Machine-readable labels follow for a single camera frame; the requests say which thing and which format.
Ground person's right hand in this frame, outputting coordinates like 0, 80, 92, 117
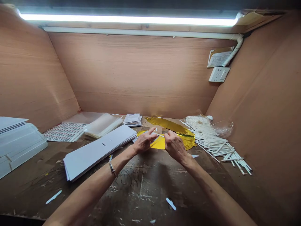
164, 131, 189, 163

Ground person's left hand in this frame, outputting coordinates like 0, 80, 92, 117
131, 126, 159, 156

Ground white paper stick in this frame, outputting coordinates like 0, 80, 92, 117
147, 131, 170, 138

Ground stack of gold foil balloons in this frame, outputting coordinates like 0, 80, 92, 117
137, 116, 198, 150

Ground stack of small printed leaflets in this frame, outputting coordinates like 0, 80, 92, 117
123, 113, 143, 127

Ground pile of white paper sticks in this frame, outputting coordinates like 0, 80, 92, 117
179, 114, 253, 176

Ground crumpled clear plastic bag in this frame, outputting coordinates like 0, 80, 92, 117
207, 115, 235, 139

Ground white paper strip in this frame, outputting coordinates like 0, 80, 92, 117
166, 197, 177, 211
45, 190, 63, 205

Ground stack of clear plastic bags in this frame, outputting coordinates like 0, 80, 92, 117
83, 114, 124, 139

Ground stack of white cards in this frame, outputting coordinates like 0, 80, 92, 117
63, 124, 138, 182

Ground printed paper sheet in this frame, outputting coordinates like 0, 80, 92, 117
207, 47, 235, 68

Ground sheet of red-white stickers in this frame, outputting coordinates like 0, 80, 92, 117
43, 122, 88, 143

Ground fluorescent tube light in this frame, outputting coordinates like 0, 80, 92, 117
17, 9, 243, 27

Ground stack of white flat boxes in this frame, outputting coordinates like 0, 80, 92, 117
0, 116, 48, 179

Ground white wall socket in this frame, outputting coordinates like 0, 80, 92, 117
208, 67, 231, 83

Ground white cable conduit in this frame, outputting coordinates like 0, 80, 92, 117
42, 26, 245, 67

